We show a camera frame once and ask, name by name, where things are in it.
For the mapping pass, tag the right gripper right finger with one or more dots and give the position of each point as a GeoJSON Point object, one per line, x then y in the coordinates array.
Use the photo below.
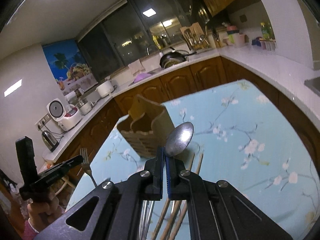
{"type": "Point", "coordinates": [175, 184]}

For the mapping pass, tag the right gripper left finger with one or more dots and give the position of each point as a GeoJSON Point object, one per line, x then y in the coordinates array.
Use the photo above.
{"type": "Point", "coordinates": [154, 188]}

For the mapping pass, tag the metal spoon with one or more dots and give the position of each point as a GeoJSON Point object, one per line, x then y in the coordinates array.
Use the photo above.
{"type": "Point", "coordinates": [178, 140]}

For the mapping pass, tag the wooden chopstick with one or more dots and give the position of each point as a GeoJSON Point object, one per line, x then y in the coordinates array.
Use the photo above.
{"type": "Point", "coordinates": [174, 222]}
{"type": "Point", "coordinates": [157, 232]}

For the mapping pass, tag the metal fork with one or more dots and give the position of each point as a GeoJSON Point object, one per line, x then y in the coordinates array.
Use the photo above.
{"type": "Point", "coordinates": [86, 165]}

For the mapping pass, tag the dark kitchen window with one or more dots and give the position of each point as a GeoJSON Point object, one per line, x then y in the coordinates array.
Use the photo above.
{"type": "Point", "coordinates": [133, 31]}

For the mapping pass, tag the person's left hand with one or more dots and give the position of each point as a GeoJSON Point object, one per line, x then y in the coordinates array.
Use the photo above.
{"type": "Point", "coordinates": [45, 213]}

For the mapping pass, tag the metal chopstick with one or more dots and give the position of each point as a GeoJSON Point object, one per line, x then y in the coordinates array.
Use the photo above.
{"type": "Point", "coordinates": [148, 220]}
{"type": "Point", "coordinates": [143, 218]}

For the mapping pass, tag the steel electric kettle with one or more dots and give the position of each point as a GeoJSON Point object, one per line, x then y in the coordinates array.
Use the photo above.
{"type": "Point", "coordinates": [49, 140]}

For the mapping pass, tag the wooden utensil holder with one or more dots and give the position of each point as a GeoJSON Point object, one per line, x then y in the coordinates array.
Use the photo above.
{"type": "Point", "coordinates": [147, 126]}

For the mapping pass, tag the white rice cooker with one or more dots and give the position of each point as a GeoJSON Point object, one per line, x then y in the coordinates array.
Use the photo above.
{"type": "Point", "coordinates": [66, 117]}

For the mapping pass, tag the blue floral tablecloth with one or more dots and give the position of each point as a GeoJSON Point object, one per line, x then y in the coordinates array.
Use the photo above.
{"type": "Point", "coordinates": [241, 137]}

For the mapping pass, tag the small white cooker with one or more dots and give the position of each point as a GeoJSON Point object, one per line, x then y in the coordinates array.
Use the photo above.
{"type": "Point", "coordinates": [84, 106]}

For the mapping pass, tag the white round pot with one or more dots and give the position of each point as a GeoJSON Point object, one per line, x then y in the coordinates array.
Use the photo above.
{"type": "Point", "coordinates": [105, 89]}

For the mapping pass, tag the purple cutting mat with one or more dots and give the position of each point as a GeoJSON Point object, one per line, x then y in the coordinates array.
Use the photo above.
{"type": "Point", "coordinates": [141, 77]}

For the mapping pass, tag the wooden lower cabinets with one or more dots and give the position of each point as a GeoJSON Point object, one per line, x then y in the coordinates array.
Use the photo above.
{"type": "Point", "coordinates": [187, 80]}

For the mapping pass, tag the black wok pan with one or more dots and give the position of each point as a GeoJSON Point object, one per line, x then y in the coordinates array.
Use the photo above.
{"type": "Point", "coordinates": [175, 56]}

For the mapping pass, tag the tropical beach poster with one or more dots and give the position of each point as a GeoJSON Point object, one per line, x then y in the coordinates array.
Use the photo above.
{"type": "Point", "coordinates": [68, 66]}

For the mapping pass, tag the countertop utensil rack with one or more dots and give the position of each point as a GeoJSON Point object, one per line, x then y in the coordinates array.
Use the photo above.
{"type": "Point", "coordinates": [195, 37]}

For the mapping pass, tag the pastel stacked bowls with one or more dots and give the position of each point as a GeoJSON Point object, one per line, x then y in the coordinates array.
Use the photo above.
{"type": "Point", "coordinates": [234, 36]}

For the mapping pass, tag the green yellow bottle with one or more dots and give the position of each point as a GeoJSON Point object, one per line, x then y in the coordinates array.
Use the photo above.
{"type": "Point", "coordinates": [265, 30]}

